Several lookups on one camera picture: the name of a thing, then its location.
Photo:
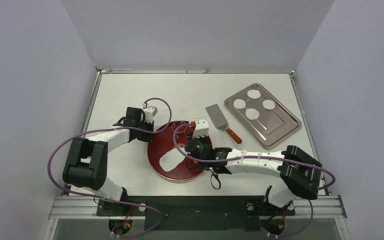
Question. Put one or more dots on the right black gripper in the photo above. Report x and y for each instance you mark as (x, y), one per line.
(196, 139)

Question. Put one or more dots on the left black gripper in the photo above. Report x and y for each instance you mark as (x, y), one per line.
(148, 138)

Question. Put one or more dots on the white dough piece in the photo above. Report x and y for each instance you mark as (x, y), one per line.
(171, 159)

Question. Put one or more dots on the round red lacquer tray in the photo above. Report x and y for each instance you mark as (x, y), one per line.
(162, 143)

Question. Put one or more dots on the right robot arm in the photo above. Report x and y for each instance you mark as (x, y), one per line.
(299, 172)

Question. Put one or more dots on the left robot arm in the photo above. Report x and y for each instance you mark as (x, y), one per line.
(87, 161)

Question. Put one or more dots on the white dumpling wrapper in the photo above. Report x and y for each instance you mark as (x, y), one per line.
(269, 104)
(252, 114)
(239, 104)
(254, 94)

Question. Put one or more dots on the rectangular steel tray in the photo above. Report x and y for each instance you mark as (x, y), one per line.
(273, 126)

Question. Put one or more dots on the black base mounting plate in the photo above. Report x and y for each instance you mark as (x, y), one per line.
(195, 224)

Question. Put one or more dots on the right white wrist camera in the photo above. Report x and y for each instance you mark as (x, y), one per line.
(201, 128)

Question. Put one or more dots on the aluminium frame rail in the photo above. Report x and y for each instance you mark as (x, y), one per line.
(148, 207)

